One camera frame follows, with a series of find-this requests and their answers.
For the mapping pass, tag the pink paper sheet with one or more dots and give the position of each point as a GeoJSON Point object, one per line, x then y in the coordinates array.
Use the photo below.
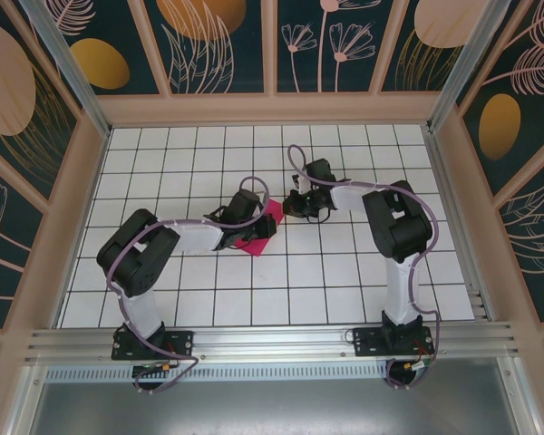
{"type": "Point", "coordinates": [256, 248]}

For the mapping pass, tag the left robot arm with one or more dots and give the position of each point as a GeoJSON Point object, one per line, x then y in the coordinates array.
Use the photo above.
{"type": "Point", "coordinates": [136, 263]}

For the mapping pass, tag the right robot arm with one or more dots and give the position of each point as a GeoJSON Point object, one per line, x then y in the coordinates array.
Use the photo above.
{"type": "Point", "coordinates": [403, 226]}

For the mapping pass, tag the yellow power connector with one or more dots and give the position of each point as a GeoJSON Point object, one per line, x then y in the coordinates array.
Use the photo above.
{"type": "Point", "coordinates": [164, 367]}
{"type": "Point", "coordinates": [409, 365]}

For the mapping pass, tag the aluminium mounting rail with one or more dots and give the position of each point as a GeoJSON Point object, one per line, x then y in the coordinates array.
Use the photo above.
{"type": "Point", "coordinates": [272, 340]}

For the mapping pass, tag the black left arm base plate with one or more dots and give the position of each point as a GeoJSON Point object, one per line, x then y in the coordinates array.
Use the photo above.
{"type": "Point", "coordinates": [181, 346]}

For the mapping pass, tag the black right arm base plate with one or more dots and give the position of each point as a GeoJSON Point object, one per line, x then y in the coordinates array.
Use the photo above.
{"type": "Point", "coordinates": [367, 344]}

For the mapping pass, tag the aluminium side rail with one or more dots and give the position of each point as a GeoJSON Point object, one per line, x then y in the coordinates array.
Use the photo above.
{"type": "Point", "coordinates": [458, 226]}

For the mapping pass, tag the aluminium frame post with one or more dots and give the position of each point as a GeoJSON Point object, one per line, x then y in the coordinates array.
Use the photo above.
{"type": "Point", "coordinates": [68, 68]}
{"type": "Point", "coordinates": [467, 59]}

